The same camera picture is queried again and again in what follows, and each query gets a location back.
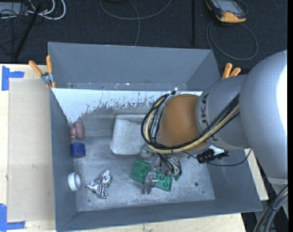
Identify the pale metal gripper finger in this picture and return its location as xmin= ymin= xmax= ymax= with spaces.
xmin=140 ymin=145 xmax=153 ymax=159
xmin=142 ymin=171 xmax=159 ymax=195

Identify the dark green flat block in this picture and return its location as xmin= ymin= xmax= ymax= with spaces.
xmin=129 ymin=159 xmax=174 ymax=192

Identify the white rectangular tray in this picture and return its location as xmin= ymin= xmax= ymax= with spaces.
xmin=110 ymin=114 xmax=152 ymax=156

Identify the crumpled silver foil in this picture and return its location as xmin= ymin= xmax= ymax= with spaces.
xmin=85 ymin=168 xmax=113 ymax=200

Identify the blue cylinder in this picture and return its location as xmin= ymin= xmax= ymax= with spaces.
xmin=70 ymin=142 xmax=86 ymax=159

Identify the red-brown toy animal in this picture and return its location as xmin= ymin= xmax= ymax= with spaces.
xmin=69 ymin=120 xmax=86 ymax=140

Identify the white tape roll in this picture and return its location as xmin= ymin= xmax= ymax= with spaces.
xmin=68 ymin=172 xmax=82 ymax=192

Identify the grey metal bin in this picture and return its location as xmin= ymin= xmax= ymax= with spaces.
xmin=47 ymin=42 xmax=264 ymax=232

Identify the brown cardboard board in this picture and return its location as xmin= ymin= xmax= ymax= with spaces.
xmin=6 ymin=78 xmax=56 ymax=223

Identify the black cylinder on white bracket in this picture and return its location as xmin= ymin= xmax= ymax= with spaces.
xmin=196 ymin=145 xmax=230 ymax=164

